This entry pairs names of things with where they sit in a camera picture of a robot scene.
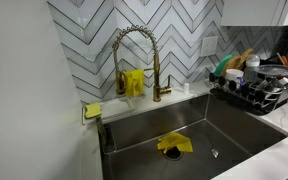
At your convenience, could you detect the clear baby bottle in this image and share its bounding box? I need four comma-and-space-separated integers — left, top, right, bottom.
243, 54, 262, 83

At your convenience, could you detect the hanging yellow rubber glove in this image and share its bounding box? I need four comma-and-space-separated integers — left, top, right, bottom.
122, 68, 146, 98

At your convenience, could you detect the small white bottle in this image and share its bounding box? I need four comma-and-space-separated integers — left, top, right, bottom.
182, 82, 191, 94

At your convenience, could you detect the blue print small cup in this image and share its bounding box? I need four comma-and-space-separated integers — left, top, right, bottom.
236, 76, 247, 89

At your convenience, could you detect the yellow sponge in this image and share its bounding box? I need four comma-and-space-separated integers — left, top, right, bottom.
84, 102, 103, 119

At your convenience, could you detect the stainless steel sink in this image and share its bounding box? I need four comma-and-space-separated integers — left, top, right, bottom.
98, 93, 288, 180

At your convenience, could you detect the clear sponge tray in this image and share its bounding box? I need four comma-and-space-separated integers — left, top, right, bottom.
82, 96, 135, 125

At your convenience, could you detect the black metal dish rack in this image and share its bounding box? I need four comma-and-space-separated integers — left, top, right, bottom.
208, 71, 288, 116

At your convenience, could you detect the metal spoon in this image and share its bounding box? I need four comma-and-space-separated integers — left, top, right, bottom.
210, 139, 220, 159

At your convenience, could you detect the orange handled utensil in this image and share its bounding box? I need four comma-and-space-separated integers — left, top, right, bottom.
277, 52, 288, 66

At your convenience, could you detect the crumpled yellow rubber glove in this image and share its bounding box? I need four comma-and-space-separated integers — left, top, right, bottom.
156, 132, 194, 154

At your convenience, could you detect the metal sink caddy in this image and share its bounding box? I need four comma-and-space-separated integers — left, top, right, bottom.
98, 124, 118, 155

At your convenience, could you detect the clear round plate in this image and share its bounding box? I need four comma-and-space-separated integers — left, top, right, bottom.
253, 64, 288, 77

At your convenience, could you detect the green plate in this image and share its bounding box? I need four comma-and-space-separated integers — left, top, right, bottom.
214, 53, 237, 76

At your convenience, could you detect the white cup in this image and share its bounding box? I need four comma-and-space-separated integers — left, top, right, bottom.
224, 68, 245, 83

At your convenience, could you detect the white upper cabinet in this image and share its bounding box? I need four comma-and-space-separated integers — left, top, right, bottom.
221, 0, 288, 27

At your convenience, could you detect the sink drain hole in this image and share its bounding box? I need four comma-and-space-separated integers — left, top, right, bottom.
163, 148, 184, 162

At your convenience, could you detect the white wall outlet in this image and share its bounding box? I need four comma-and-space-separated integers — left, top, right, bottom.
200, 35, 219, 58

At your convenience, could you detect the dish brush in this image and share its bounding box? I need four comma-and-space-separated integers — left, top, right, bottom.
95, 115, 109, 148

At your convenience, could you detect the wooden bamboo plate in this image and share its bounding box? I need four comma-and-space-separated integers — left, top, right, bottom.
222, 55, 242, 77
237, 48, 255, 69

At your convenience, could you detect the gold spring faucet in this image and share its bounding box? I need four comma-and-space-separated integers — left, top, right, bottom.
112, 24, 172, 103

